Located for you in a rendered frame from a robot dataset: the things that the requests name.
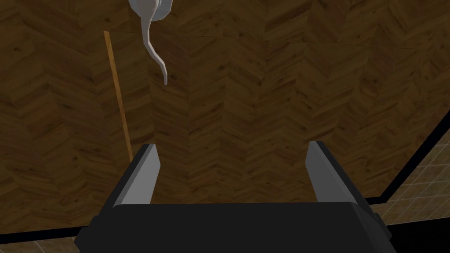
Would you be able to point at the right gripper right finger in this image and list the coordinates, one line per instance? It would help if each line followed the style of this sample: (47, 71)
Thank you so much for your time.
(328, 182)

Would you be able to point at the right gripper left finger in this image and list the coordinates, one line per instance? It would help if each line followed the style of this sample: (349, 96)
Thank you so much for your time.
(142, 182)

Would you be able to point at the thin wooden stick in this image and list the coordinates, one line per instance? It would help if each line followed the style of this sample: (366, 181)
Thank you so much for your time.
(117, 93)

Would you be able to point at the grey metal spoon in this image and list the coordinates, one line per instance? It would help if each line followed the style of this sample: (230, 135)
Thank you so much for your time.
(146, 31)

